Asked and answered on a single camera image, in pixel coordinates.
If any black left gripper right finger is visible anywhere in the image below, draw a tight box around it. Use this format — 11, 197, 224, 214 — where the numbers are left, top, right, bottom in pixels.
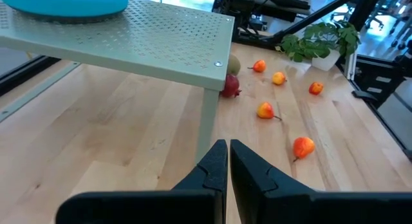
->
229, 139, 412, 224

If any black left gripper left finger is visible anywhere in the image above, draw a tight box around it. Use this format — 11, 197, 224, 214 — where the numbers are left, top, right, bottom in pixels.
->
55, 139, 229, 224

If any crimson toy pomegranate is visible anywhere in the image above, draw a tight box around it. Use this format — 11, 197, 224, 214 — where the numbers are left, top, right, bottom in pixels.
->
220, 73, 243, 99

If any blue bowl with grey rim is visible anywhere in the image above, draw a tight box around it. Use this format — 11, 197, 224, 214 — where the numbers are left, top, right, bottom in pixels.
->
0, 0, 130, 24

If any green potted plant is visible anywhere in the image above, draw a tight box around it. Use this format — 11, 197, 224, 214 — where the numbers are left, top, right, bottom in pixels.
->
274, 19, 362, 72

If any green perforated metal shelf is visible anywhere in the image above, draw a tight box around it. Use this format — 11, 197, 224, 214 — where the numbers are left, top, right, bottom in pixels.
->
0, 0, 236, 165

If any black aluminium rig frame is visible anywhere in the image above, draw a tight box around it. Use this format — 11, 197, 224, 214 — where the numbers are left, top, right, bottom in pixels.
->
0, 0, 412, 162

